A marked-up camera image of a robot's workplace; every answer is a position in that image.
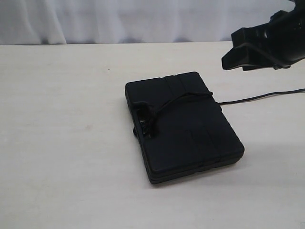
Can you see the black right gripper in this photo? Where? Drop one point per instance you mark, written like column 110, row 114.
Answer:
column 277, row 44

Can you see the black plastic carrying case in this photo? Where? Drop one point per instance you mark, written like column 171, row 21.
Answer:
column 181, row 129

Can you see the white backdrop curtain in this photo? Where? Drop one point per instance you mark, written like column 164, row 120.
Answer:
column 130, row 21

